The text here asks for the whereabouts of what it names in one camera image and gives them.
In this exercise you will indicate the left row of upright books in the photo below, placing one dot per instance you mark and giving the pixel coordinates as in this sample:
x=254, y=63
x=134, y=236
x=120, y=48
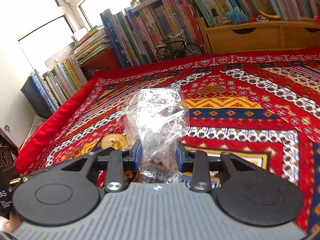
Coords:
x=49, y=91

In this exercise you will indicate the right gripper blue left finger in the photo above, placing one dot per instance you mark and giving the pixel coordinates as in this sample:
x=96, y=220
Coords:
x=120, y=161

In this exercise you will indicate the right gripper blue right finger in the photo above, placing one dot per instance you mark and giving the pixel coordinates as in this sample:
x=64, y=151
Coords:
x=196, y=162

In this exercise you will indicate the person left hand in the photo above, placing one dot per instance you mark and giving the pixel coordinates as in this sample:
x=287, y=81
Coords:
x=11, y=224

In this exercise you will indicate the middle row of upright books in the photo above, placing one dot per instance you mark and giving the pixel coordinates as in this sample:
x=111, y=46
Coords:
x=136, y=31

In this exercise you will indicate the blue yarn ball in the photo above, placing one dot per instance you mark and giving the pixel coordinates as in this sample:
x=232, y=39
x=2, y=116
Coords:
x=237, y=17

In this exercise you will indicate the red patterned table cloth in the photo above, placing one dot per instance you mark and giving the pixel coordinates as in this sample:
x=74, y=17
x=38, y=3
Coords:
x=261, y=105

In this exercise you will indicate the red crate under books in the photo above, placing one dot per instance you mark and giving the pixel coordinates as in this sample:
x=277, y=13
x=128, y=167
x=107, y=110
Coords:
x=105, y=60

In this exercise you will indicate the stack of flat books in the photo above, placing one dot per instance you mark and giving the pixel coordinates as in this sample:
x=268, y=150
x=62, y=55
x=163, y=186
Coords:
x=95, y=42

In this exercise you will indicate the clear plastic bag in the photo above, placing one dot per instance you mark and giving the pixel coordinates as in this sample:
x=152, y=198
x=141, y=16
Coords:
x=158, y=117

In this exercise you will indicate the miniature black bicycle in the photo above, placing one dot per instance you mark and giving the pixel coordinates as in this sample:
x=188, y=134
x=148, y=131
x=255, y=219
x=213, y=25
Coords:
x=177, y=47

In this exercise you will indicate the wooden drawer shelf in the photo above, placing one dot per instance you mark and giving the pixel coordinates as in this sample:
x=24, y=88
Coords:
x=266, y=35

